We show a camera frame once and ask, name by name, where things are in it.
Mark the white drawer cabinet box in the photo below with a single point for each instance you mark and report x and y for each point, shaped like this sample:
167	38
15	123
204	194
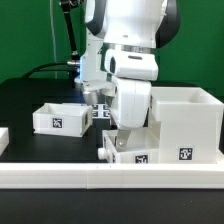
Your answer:
187	121

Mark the white drawer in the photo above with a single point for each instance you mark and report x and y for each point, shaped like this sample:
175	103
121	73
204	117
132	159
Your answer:
71	120
142	147

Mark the white marker base plate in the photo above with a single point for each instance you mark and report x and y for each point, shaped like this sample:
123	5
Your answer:
100	111

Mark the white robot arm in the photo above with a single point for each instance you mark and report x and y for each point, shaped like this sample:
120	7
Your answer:
130	30

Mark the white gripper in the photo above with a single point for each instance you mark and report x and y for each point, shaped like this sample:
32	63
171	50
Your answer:
92	90

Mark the white L-shaped fence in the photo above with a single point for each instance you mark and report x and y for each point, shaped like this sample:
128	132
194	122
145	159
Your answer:
111	176

